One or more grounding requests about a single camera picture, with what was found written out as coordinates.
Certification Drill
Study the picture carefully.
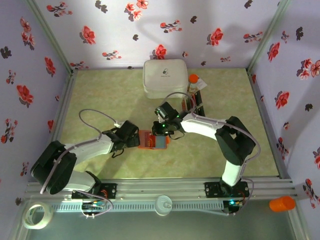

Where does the clear tape roll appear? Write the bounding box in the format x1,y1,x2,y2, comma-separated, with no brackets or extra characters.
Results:
21,201,55,230

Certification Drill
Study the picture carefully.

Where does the white zip case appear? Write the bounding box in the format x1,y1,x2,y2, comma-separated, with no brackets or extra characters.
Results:
143,59,189,100

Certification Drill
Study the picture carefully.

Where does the aluminium corner post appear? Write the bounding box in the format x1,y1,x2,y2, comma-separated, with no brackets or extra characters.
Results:
24,0,78,73
246,0,292,73

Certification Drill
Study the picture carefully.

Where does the orange-capped pill bottle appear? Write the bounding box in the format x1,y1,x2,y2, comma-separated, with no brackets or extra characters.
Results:
187,74,200,93

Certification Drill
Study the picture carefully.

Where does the aluminium side rail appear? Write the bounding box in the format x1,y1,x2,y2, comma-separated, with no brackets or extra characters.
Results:
38,69,78,182
246,68,293,181

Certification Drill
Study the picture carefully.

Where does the white slotted cable duct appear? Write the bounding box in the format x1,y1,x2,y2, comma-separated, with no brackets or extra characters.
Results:
51,201,225,213

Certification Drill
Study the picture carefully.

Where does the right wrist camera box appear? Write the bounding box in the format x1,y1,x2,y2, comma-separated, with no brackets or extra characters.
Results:
154,101,176,121

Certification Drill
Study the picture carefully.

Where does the orange plastic cup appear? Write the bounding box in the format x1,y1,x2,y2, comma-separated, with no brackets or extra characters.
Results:
269,195,297,213

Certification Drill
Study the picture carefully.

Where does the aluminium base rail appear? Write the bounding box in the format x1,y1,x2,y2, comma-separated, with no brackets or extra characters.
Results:
24,177,298,201

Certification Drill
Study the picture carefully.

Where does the orange card holder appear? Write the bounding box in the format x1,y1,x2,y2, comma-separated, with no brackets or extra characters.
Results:
137,129,171,151

